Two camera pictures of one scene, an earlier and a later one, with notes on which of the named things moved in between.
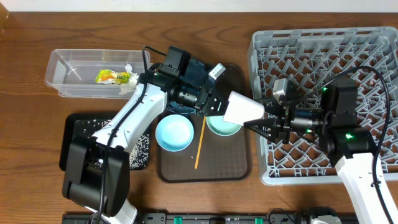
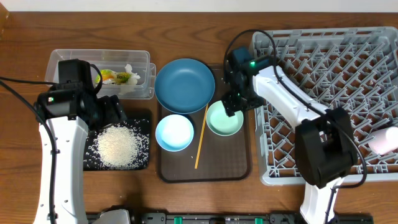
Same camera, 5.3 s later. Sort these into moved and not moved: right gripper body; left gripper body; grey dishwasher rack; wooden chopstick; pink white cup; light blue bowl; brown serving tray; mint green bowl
Moved: right gripper body; left gripper body; pink white cup
Not moved: wooden chopstick; mint green bowl; light blue bowl; grey dishwasher rack; brown serving tray
